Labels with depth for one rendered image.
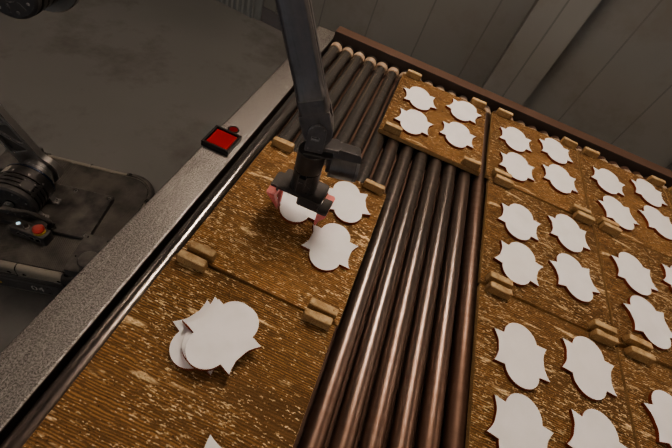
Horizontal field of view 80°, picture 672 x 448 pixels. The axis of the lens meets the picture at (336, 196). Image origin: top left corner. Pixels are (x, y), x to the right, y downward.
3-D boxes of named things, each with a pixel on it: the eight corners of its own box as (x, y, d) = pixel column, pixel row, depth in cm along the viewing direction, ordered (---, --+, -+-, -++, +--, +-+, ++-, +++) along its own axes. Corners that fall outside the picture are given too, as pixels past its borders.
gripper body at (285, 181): (287, 173, 90) (292, 149, 85) (328, 191, 89) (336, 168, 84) (274, 191, 86) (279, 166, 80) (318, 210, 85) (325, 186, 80)
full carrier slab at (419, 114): (377, 132, 128) (381, 121, 125) (401, 76, 156) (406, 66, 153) (477, 176, 127) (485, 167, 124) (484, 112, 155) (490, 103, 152)
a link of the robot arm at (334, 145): (313, 105, 79) (309, 123, 72) (368, 119, 81) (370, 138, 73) (301, 157, 86) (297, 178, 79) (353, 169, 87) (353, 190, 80)
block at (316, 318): (300, 319, 78) (303, 313, 76) (303, 311, 79) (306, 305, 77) (328, 332, 77) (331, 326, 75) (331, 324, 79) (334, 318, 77)
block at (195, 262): (175, 261, 78) (175, 254, 76) (181, 254, 80) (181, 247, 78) (203, 274, 78) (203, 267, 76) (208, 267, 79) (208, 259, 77)
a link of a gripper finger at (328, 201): (301, 205, 96) (308, 178, 89) (328, 217, 95) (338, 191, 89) (290, 225, 91) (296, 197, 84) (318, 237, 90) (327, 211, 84)
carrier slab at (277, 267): (180, 254, 81) (180, 249, 80) (269, 144, 110) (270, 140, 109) (336, 328, 80) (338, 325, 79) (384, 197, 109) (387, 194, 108)
